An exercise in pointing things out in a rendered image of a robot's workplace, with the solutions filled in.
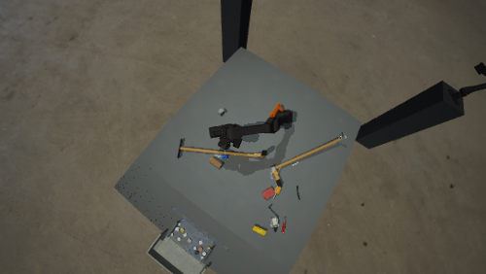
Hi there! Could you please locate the yellow rectangular block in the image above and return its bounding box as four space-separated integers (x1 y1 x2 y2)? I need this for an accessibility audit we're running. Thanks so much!
252 225 266 235

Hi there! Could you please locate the brown wooden block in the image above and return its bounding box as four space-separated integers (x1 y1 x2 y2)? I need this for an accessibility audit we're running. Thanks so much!
208 157 222 169

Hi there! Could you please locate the red rectangular block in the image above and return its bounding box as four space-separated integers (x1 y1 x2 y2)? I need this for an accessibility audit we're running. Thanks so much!
262 188 275 200

